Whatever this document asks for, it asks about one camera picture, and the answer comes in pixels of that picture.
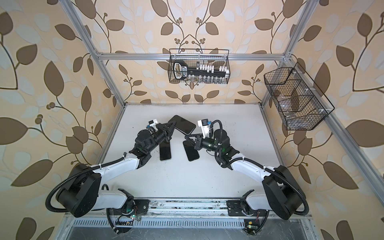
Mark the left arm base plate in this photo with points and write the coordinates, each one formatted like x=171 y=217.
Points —
x=133 y=207

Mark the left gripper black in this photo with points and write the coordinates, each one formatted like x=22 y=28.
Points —
x=170 y=129

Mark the right wire basket black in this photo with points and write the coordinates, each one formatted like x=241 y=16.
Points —
x=300 y=102

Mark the wire basket black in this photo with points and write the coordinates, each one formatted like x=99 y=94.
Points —
x=216 y=57
x=300 y=102

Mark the phone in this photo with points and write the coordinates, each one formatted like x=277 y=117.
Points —
x=165 y=151
x=184 y=126
x=191 y=153

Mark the back wire basket black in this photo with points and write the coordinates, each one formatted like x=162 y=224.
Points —
x=216 y=57

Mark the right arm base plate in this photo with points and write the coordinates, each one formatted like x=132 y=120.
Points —
x=238 y=208

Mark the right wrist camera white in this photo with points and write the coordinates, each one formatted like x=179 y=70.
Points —
x=205 y=127

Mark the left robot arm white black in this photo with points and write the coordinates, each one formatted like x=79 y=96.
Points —
x=82 y=191

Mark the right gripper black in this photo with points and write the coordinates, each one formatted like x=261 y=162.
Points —
x=199 y=142

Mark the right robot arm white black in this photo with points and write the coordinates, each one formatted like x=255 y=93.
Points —
x=282 y=194

